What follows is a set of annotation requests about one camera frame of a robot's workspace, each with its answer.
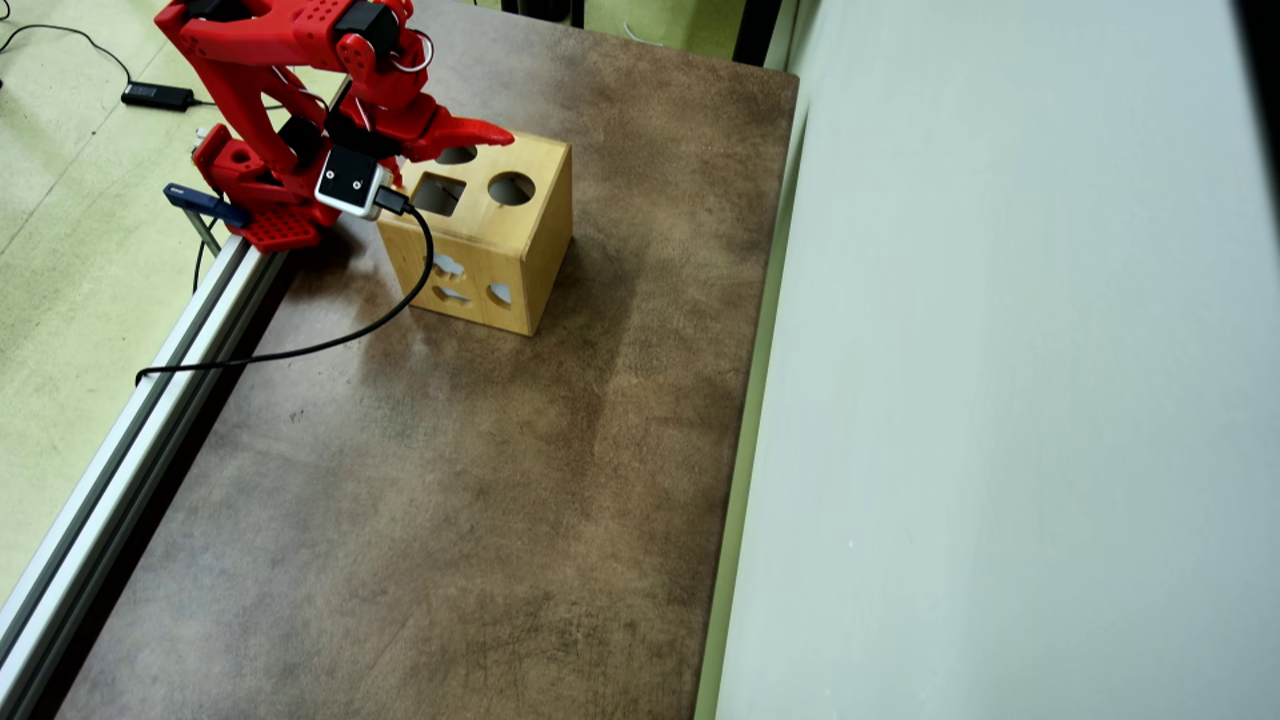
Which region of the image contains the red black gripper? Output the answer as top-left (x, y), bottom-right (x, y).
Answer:
top-left (320, 65), bottom-right (516, 167)

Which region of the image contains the wooden shape sorter box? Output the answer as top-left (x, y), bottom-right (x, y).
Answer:
top-left (377, 130), bottom-right (574, 337)

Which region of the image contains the dark furniture base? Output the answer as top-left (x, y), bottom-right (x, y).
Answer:
top-left (735, 0), bottom-right (783, 66)
top-left (500, 0), bottom-right (586, 26)

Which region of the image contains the blue clamp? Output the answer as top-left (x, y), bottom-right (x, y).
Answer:
top-left (163, 183), bottom-right (251, 256)

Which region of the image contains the black power adapter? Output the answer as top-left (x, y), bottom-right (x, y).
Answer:
top-left (121, 82), bottom-right (196, 112)

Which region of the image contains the black camera cable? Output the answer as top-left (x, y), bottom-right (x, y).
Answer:
top-left (135, 188), bottom-right (436, 386)

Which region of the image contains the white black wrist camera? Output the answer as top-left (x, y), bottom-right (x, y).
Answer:
top-left (314, 145), bottom-right (393, 221)

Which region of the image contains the black power cable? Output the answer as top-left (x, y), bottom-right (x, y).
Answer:
top-left (0, 0), bottom-right (286, 111)

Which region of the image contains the aluminium profile rail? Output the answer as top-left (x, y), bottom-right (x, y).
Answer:
top-left (0, 235), bottom-right (291, 720)

